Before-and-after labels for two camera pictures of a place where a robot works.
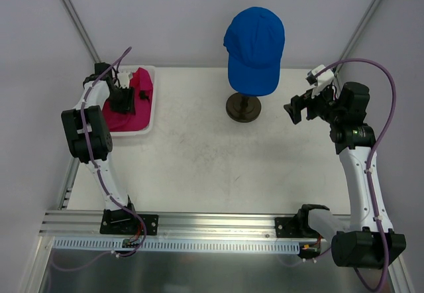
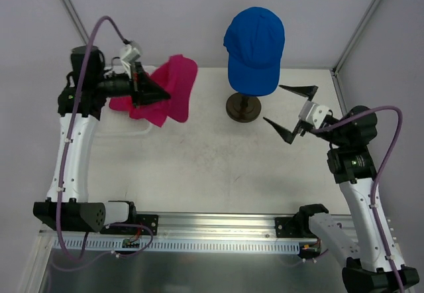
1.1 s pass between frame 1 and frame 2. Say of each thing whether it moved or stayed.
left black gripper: moved
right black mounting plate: stayed
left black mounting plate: stayed
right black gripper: moved
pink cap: moved
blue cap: stayed
